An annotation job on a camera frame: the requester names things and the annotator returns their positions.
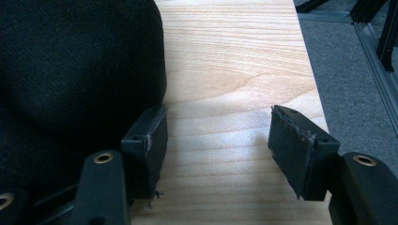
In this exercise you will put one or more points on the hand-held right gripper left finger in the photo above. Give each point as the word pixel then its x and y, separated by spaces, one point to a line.
pixel 147 156

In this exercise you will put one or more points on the grey metal floor rail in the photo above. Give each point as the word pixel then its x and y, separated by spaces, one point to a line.
pixel 375 62

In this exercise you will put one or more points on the black cloth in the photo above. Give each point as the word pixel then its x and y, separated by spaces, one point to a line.
pixel 78 78

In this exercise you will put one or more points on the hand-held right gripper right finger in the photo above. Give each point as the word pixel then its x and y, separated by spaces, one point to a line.
pixel 297 153

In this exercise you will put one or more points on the black metal stand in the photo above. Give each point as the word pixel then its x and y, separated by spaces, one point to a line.
pixel 386 34

